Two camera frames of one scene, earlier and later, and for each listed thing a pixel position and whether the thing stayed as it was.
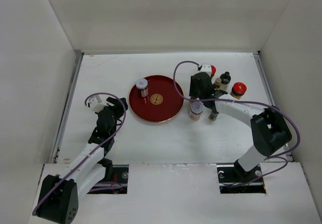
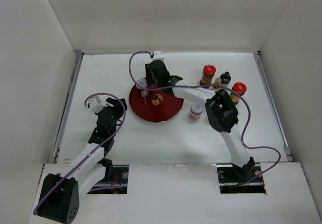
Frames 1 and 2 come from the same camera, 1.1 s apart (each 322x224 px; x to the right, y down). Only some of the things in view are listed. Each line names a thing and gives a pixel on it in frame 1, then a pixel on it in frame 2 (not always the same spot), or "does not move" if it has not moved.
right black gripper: x=192 y=92 → x=148 y=73
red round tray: x=163 y=103 does not move
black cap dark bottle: x=225 y=78 does not move
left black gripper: x=119 y=106 does not move
